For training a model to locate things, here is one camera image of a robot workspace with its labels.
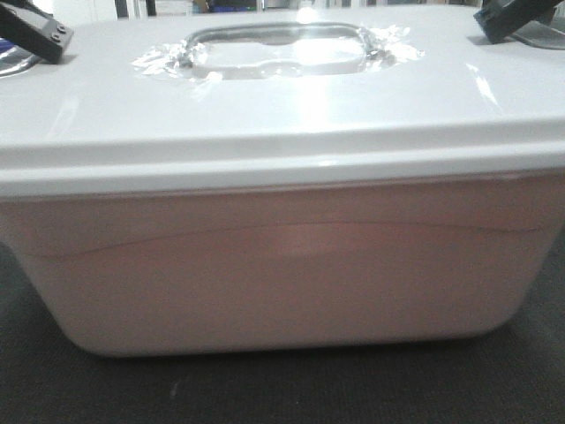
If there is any white plastic storage bin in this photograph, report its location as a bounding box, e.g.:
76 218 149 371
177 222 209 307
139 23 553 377
1 172 564 356

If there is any blue bin on far shelf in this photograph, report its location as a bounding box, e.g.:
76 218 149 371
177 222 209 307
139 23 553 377
210 4 257 13

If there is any white bin lid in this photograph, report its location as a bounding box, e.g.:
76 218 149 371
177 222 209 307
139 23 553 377
1 5 564 199

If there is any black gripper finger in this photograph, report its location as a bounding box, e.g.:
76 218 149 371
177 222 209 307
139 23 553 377
1 4 73 64
473 0 564 44

